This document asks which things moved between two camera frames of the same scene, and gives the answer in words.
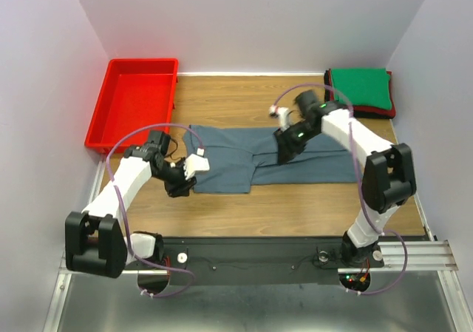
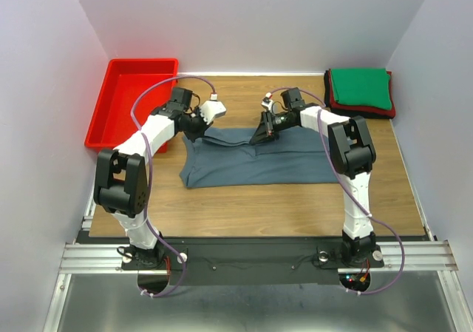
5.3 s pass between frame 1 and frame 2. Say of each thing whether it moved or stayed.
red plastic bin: stayed
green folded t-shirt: stayed
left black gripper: moved
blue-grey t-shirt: stayed
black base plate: stayed
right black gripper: moved
